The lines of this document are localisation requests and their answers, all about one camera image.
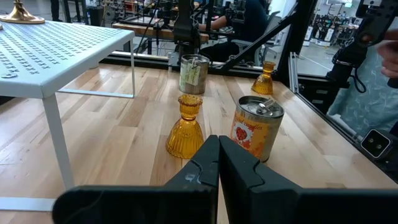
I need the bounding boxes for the white perforated metal shelf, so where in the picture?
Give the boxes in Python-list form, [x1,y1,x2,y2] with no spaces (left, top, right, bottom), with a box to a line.
[0,20,137,212]

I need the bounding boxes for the candle tin green tag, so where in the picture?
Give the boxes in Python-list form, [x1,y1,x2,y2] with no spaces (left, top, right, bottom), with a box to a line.
[178,54,210,95]

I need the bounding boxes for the amber glass candle holder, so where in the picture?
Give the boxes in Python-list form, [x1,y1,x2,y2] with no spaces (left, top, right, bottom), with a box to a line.
[165,93,205,160]
[251,60,277,95]

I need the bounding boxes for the grey office chair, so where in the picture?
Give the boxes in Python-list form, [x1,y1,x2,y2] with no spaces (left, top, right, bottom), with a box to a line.
[231,11,282,67]

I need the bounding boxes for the person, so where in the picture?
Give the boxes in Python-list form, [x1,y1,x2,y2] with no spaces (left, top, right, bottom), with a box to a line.
[326,43,398,138]
[198,0,274,63]

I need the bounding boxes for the person's hand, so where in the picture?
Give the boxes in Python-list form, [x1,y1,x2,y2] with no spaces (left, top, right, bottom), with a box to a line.
[377,30,398,79]

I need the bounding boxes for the small stereo camera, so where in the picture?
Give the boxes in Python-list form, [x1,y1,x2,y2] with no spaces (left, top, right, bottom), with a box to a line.
[360,129,392,159]

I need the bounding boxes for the wooden workbench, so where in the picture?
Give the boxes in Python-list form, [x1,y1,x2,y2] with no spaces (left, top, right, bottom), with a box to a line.
[111,21,210,44]

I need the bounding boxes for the short brass candlestick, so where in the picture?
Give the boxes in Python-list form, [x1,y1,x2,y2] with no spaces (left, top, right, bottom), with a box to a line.
[0,0,46,25]

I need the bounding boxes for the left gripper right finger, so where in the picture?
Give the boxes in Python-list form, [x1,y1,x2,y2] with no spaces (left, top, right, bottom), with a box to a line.
[219,135,398,224]

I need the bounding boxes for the candle tin orange label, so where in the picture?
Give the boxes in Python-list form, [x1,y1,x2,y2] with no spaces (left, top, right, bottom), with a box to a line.
[229,95,285,163]

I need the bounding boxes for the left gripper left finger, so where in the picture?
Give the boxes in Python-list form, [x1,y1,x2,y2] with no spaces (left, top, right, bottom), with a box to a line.
[52,134,221,224]

